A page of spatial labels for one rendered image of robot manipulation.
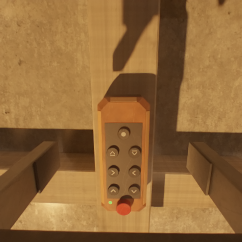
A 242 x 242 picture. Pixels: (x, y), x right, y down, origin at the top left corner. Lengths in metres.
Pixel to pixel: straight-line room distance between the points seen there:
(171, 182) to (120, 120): 0.27
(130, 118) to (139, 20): 0.14
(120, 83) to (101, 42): 0.06
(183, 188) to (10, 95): 0.52
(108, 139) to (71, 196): 0.28
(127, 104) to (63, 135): 0.33
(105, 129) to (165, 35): 0.32
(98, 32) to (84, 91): 0.23
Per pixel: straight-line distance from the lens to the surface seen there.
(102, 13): 0.27
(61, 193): 0.48
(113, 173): 0.25
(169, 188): 0.46
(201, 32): 0.51
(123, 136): 0.22
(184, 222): 0.69
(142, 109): 0.22
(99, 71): 0.26
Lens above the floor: 0.46
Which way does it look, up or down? 75 degrees down
